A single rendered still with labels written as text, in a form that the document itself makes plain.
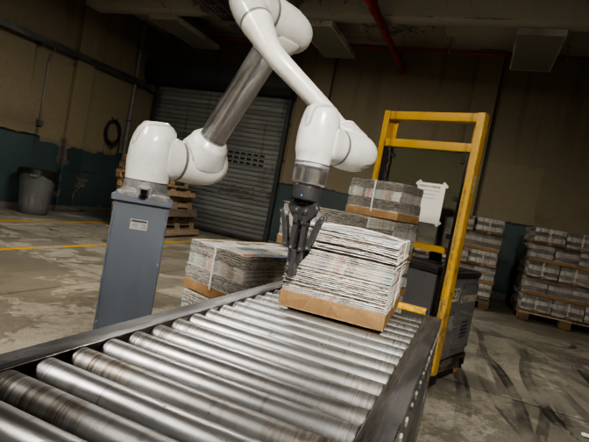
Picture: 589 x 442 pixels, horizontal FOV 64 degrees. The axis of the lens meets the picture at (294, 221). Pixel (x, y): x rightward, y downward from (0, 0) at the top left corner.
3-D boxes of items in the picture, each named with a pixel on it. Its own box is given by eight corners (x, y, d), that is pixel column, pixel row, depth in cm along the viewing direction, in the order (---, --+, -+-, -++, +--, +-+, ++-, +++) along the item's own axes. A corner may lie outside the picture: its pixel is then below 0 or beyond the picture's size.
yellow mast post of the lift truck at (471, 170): (419, 371, 315) (471, 111, 305) (425, 369, 321) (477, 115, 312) (431, 376, 309) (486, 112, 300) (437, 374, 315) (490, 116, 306)
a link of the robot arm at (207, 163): (159, 161, 185) (204, 171, 201) (173, 189, 176) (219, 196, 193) (264, -18, 151) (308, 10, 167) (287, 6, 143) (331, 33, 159)
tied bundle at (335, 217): (274, 242, 256) (282, 201, 255) (308, 245, 279) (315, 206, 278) (329, 258, 232) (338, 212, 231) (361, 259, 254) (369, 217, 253)
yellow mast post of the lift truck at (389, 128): (340, 338, 357) (384, 110, 348) (347, 337, 364) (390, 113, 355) (350, 342, 352) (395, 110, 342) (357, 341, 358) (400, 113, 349)
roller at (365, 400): (139, 338, 91) (148, 352, 94) (376, 421, 74) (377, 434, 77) (154, 317, 94) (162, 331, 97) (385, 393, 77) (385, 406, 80)
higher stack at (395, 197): (312, 371, 305) (350, 175, 298) (339, 364, 328) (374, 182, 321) (362, 395, 280) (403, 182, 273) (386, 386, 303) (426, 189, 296)
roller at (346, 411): (136, 352, 90) (139, 326, 90) (372, 438, 74) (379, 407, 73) (117, 358, 86) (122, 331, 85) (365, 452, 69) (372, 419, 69)
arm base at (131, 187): (114, 193, 155) (117, 176, 155) (119, 190, 176) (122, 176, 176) (170, 203, 161) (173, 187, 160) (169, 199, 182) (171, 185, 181)
